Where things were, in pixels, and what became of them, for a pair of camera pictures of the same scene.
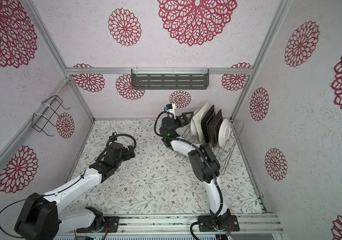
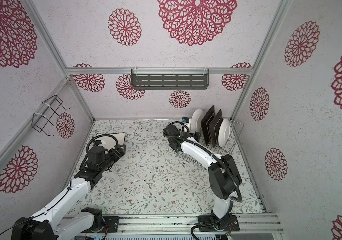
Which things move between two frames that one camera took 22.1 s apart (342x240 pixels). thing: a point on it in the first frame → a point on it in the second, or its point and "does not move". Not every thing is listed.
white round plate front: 224,132 does not move
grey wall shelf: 170,78 does not move
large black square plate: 203,121 does not move
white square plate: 197,118 → 109,142
